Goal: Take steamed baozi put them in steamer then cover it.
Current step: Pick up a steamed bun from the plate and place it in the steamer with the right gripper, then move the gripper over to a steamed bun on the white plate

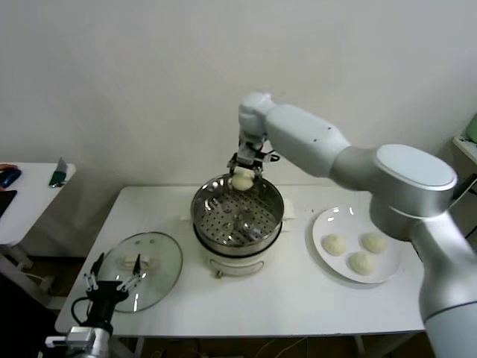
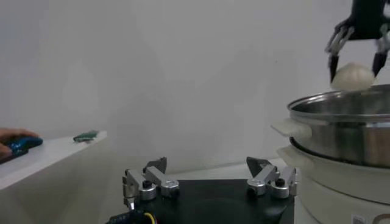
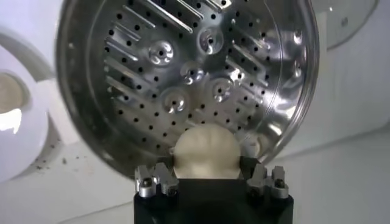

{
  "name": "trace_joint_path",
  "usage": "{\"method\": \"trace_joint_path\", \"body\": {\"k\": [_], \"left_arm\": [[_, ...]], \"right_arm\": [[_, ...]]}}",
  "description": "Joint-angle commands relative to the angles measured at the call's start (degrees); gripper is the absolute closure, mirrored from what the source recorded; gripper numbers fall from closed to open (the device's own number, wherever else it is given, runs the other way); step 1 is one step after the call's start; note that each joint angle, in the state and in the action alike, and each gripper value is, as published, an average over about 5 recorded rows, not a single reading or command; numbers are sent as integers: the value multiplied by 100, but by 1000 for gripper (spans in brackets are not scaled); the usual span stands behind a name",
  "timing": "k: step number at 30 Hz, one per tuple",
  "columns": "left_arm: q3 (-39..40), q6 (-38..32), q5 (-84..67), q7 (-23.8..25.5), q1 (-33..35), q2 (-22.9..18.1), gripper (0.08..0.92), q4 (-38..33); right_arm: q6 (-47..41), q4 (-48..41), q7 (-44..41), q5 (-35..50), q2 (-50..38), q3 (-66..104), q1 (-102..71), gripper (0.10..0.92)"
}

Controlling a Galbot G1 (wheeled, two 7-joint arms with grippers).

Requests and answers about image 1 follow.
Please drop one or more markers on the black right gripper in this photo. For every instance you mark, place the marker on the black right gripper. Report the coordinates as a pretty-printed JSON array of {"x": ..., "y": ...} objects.
[{"x": 246, "y": 160}]

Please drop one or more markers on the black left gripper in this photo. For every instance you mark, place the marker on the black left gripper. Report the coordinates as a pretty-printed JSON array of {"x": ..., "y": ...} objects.
[{"x": 106, "y": 292}]

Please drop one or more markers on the white steamed baozi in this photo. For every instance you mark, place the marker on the white steamed baozi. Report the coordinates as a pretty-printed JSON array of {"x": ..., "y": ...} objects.
[
  {"x": 242, "y": 182},
  {"x": 360, "y": 262},
  {"x": 334, "y": 245},
  {"x": 373, "y": 242}
]

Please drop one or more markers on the glass pot lid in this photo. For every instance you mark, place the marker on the glass pot lid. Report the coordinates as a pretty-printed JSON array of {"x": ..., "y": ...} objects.
[{"x": 164, "y": 261}]

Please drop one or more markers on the blue computer mouse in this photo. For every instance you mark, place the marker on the blue computer mouse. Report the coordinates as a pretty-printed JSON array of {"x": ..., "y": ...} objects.
[{"x": 9, "y": 179}]

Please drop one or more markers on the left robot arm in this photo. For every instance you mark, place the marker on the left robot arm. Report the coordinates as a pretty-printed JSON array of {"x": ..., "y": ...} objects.
[{"x": 91, "y": 343}]

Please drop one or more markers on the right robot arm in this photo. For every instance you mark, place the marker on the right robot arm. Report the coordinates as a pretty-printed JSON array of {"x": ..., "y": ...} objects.
[{"x": 316, "y": 138}]

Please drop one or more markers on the stainless steel steamer basket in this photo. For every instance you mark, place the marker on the stainless steel steamer basket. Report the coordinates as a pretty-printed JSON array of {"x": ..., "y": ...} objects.
[{"x": 238, "y": 223}]

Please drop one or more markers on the person hand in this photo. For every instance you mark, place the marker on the person hand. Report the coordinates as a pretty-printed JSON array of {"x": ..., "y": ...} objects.
[{"x": 7, "y": 167}]

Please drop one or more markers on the white electric cooker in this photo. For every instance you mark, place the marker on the white electric cooker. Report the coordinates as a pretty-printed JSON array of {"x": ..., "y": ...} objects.
[{"x": 234, "y": 266}]

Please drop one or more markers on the white round plate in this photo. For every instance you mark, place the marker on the white round plate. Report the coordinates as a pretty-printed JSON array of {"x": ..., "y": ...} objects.
[{"x": 335, "y": 223}]

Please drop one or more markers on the black phone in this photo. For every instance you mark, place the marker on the black phone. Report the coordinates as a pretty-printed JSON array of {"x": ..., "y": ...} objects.
[{"x": 5, "y": 201}]

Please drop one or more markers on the mint green appliance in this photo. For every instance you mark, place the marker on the mint green appliance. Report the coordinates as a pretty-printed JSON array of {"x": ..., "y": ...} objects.
[{"x": 472, "y": 128}]

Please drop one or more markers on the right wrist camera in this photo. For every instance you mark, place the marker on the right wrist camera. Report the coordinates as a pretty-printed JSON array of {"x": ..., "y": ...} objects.
[{"x": 249, "y": 149}]

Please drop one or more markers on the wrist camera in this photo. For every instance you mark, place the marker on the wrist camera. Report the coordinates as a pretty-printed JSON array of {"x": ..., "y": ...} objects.
[
  {"x": 249, "y": 149},
  {"x": 56, "y": 341}
]

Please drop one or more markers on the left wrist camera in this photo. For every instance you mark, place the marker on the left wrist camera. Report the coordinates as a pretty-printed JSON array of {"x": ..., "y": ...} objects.
[{"x": 56, "y": 341}]

